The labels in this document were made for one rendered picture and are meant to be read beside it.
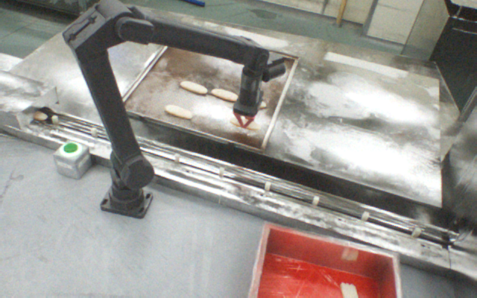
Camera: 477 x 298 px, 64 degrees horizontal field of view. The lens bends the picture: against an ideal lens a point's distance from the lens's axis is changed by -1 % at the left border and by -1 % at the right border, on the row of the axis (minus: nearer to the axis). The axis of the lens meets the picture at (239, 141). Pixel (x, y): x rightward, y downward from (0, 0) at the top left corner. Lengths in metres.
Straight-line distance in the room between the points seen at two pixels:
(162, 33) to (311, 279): 0.66
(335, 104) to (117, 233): 0.82
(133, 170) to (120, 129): 0.12
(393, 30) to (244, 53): 3.59
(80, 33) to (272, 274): 0.67
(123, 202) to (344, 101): 0.81
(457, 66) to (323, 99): 1.47
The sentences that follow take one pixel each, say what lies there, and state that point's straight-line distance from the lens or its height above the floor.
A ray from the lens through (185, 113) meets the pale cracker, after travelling 1.25.
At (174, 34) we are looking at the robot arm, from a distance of 0.83.
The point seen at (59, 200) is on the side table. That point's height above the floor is 0.82.
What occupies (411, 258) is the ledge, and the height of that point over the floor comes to 0.85.
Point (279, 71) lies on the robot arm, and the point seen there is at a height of 1.13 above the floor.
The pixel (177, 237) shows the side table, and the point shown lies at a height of 0.82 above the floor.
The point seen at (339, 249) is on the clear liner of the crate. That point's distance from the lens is 0.97.
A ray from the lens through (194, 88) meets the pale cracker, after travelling 1.34.
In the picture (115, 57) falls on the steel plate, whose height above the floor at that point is 0.82.
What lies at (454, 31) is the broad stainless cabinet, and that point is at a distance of 2.64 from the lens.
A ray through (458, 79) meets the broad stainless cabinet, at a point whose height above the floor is 0.59.
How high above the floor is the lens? 1.65
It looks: 39 degrees down
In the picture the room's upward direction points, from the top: 9 degrees clockwise
